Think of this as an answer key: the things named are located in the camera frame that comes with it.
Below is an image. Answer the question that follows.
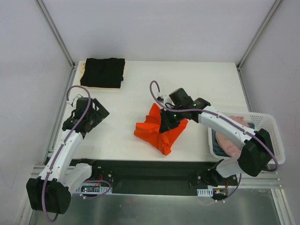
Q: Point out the right aluminium frame post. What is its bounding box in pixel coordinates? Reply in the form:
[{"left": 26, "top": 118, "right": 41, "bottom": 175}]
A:
[{"left": 236, "top": 0, "right": 283, "bottom": 71}]

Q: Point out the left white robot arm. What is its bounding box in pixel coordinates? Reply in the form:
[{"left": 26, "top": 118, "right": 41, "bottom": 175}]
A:
[{"left": 26, "top": 97, "right": 109, "bottom": 214}]

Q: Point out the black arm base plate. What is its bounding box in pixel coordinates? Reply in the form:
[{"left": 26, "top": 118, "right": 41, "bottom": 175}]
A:
[{"left": 70, "top": 158, "right": 239, "bottom": 195}]

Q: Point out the orange t shirt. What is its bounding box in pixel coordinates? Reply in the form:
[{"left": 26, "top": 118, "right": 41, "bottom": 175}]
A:
[{"left": 134, "top": 103, "right": 188, "bottom": 156}]

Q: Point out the pink t shirt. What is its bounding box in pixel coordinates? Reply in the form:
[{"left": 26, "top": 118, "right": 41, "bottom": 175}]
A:
[{"left": 215, "top": 115, "right": 249, "bottom": 158}]

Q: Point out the aluminium frame post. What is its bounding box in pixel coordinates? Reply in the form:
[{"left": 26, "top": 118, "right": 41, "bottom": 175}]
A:
[
  {"left": 236, "top": 0, "right": 283, "bottom": 71},
  {"left": 35, "top": 0, "right": 75, "bottom": 68}
]

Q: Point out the left green circuit board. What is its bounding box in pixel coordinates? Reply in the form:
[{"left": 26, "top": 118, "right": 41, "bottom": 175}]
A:
[{"left": 81, "top": 186, "right": 100, "bottom": 193}]

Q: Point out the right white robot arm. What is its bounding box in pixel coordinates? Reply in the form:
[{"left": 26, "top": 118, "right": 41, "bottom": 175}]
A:
[{"left": 159, "top": 88, "right": 275, "bottom": 187}]

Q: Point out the folded beige t shirt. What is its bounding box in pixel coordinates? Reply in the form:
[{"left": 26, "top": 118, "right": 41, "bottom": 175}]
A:
[{"left": 78, "top": 62, "right": 120, "bottom": 90}]

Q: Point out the right white cable duct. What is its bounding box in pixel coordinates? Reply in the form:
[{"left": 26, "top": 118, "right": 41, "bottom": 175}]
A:
[{"left": 197, "top": 188, "right": 213, "bottom": 197}]

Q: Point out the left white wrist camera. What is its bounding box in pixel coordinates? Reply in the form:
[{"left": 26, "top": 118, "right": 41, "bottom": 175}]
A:
[{"left": 66, "top": 94, "right": 83, "bottom": 107}]

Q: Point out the folded black t shirt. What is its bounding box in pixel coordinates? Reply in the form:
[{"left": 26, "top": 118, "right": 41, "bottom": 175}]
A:
[{"left": 80, "top": 58, "right": 125, "bottom": 89}]

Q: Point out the left aluminium frame post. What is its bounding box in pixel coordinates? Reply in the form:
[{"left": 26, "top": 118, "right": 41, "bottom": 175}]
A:
[{"left": 35, "top": 0, "right": 75, "bottom": 68}]

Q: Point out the white plastic laundry basket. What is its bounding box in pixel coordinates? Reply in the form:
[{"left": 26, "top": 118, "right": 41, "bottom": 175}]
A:
[{"left": 208, "top": 110, "right": 285, "bottom": 165}]

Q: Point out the teal blue t shirt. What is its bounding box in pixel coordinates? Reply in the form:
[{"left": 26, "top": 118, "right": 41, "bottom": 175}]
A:
[{"left": 210, "top": 121, "right": 256, "bottom": 158}]

